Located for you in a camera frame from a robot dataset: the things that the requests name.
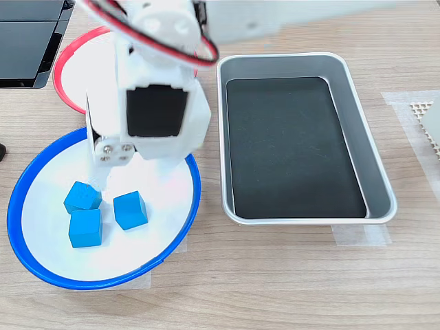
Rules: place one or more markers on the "black mat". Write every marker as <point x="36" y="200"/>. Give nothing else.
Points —
<point x="292" y="154"/>

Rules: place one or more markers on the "red-rimmed white plate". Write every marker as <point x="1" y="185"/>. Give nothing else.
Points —
<point x="86" y="68"/>

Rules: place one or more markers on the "blue-rimmed white plate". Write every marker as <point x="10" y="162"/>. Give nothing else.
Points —
<point x="137" y="247"/>

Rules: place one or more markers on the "clear tape strip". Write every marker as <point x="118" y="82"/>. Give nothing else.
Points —
<point x="361" y="235"/>
<point x="402" y="99"/>
<point x="137" y="282"/>

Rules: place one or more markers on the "small black object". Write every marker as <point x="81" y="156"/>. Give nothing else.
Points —
<point x="2" y="153"/>

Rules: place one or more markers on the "pale perforated plate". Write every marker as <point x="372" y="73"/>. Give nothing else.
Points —
<point x="417" y="108"/>

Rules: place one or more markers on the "steel tray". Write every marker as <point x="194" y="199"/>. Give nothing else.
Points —
<point x="374" y="178"/>

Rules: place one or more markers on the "blue cube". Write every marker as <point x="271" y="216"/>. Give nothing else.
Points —
<point x="130" y="209"/>
<point x="84" y="228"/>
<point x="80" y="197"/>

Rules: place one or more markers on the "black glossy device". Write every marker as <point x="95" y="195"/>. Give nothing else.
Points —
<point x="24" y="48"/>

